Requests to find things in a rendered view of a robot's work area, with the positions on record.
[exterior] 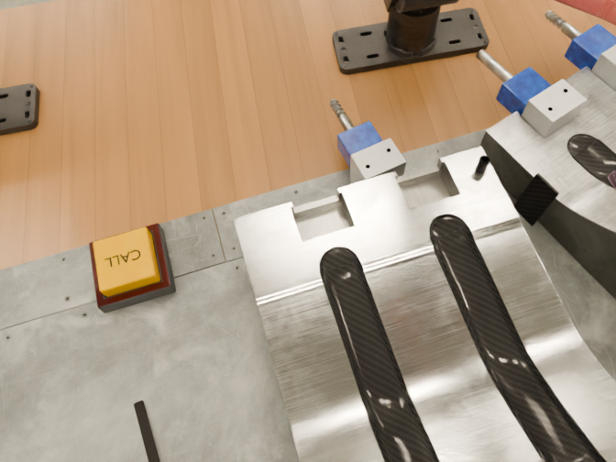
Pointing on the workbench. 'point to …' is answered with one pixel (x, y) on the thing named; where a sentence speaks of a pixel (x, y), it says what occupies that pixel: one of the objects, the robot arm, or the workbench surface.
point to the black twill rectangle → (535, 199)
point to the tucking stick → (146, 432)
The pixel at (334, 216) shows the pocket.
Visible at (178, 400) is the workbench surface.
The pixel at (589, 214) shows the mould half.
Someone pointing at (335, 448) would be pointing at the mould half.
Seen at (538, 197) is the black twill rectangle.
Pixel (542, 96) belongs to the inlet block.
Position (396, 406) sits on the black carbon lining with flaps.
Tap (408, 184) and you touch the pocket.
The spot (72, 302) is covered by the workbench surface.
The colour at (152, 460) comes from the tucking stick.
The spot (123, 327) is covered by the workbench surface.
